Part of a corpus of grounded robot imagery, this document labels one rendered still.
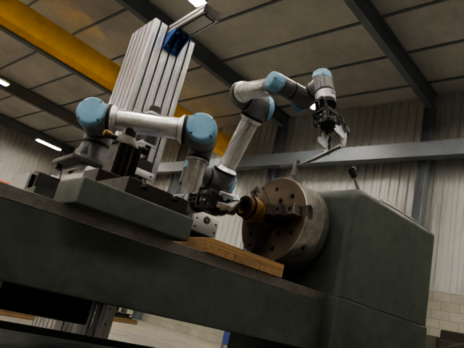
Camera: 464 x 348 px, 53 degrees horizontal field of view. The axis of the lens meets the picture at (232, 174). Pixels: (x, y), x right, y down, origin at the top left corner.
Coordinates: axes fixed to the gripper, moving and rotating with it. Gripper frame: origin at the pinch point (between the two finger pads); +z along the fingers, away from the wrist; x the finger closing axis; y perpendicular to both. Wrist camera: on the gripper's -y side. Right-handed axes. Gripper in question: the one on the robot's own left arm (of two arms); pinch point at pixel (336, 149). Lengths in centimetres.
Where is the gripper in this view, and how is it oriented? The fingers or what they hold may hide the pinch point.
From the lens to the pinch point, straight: 168.7
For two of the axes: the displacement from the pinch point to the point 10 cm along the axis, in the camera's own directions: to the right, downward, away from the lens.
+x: 6.8, -4.0, -6.1
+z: 0.1, 8.4, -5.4
